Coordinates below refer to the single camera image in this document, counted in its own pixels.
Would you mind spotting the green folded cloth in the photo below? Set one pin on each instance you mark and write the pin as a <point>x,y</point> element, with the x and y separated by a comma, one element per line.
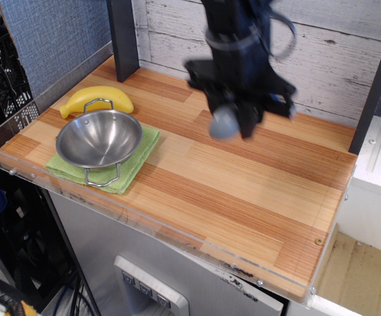
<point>127,170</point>

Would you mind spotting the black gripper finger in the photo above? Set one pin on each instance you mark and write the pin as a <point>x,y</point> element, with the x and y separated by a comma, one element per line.
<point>249,114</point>
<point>218,100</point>

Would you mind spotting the steel bowl with handles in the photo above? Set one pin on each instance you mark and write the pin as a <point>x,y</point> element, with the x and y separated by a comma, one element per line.
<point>100,138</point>

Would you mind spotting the white ribbed side unit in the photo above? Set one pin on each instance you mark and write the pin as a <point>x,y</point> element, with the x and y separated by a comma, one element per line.
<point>359,215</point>

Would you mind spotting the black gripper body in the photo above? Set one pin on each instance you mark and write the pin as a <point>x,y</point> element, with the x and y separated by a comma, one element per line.
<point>240,69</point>

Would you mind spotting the blue fabric partition panel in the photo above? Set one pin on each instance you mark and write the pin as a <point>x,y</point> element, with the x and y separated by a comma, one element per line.
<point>58,42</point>

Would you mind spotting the dark vertical post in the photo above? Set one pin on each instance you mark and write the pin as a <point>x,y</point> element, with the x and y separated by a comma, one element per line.
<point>367,113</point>
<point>123,37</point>

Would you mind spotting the yellow plastic banana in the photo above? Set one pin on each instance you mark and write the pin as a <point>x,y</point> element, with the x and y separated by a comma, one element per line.
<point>104,94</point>

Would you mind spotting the dark left vertical post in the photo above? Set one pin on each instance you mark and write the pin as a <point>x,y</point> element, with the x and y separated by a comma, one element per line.
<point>123,37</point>

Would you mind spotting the steel toy dishwasher front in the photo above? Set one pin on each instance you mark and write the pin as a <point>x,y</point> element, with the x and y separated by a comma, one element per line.
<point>131,271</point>

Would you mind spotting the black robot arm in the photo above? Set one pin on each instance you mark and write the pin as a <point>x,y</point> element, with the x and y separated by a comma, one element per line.
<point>231,21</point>

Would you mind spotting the black plastic crate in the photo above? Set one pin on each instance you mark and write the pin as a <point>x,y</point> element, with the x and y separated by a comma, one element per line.
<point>15,91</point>

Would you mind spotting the blue grey measuring spoon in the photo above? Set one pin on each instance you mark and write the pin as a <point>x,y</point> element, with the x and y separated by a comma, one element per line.
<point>224,124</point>

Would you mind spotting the dark right vertical post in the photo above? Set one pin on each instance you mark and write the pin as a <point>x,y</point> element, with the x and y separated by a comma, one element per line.
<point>367,113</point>

